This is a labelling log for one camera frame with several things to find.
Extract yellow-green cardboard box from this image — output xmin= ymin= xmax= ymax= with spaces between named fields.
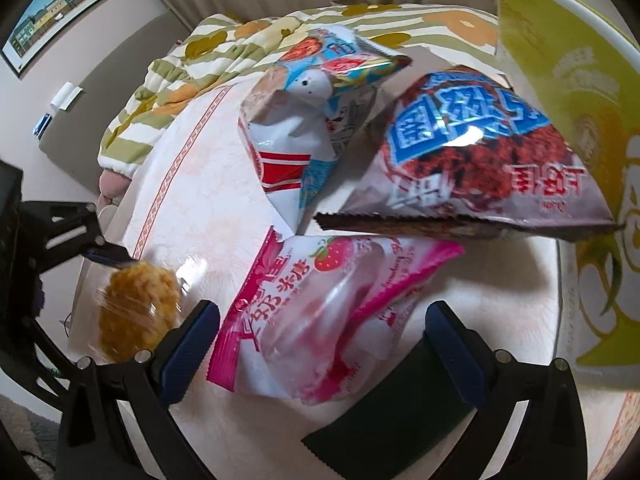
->
xmin=492 ymin=0 xmax=640 ymax=392

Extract dark green snack packet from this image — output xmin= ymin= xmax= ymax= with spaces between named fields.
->
xmin=301 ymin=340 xmax=482 ymax=480

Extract pink strawberry candy packet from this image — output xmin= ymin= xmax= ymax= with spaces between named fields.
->
xmin=206 ymin=225 xmax=466 ymax=407

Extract clear waffle packet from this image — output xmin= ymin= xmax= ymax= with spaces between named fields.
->
xmin=75 ymin=247 xmax=202 ymax=367

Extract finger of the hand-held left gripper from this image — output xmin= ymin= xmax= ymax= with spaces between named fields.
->
xmin=22 ymin=201 xmax=133 ymax=274

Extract white red blue snack packet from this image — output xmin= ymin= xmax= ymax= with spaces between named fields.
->
xmin=239 ymin=25 xmax=413 ymax=237

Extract white tissue roll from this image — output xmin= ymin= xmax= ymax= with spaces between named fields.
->
xmin=50 ymin=81 xmax=83 ymax=111

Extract framed wall poster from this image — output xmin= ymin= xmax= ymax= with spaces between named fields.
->
xmin=1 ymin=0 xmax=121 ymax=78

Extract pink pillow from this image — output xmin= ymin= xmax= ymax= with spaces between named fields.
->
xmin=97 ymin=170 xmax=134 ymax=208

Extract green striped floral blanket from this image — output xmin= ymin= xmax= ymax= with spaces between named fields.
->
xmin=97 ymin=4 xmax=501 ymax=177

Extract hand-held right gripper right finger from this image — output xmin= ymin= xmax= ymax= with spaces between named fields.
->
xmin=424 ymin=300 xmax=588 ymax=480

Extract brown chocolate snack packet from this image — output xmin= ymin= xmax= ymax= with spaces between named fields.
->
xmin=314 ymin=65 xmax=619 ymax=242

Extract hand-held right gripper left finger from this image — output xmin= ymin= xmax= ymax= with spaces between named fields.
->
xmin=56 ymin=299 xmax=221 ymax=480

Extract grey bed headboard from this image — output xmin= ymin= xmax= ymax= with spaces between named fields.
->
xmin=37 ymin=12 xmax=193 ymax=196

